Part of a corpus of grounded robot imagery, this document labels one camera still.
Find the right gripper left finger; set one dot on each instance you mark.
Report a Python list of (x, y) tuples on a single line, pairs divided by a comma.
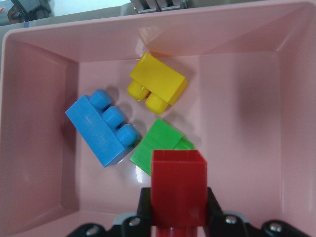
[(139, 225)]

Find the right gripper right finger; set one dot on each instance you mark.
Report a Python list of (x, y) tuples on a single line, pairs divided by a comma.
[(219, 224)]

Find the red toy block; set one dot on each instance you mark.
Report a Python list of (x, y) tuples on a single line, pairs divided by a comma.
[(178, 192)]

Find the green toy block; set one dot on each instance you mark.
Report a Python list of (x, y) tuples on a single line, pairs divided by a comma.
[(160, 136)]

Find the blue toy block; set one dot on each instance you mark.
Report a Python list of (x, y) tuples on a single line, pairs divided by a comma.
[(103, 127)]

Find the yellow toy block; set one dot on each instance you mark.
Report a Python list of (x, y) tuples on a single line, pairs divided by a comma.
[(156, 83)]

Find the pink plastic box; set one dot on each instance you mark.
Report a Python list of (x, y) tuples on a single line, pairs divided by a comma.
[(249, 108)]

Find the aluminium frame post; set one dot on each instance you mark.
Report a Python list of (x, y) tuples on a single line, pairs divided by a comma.
[(147, 6)]

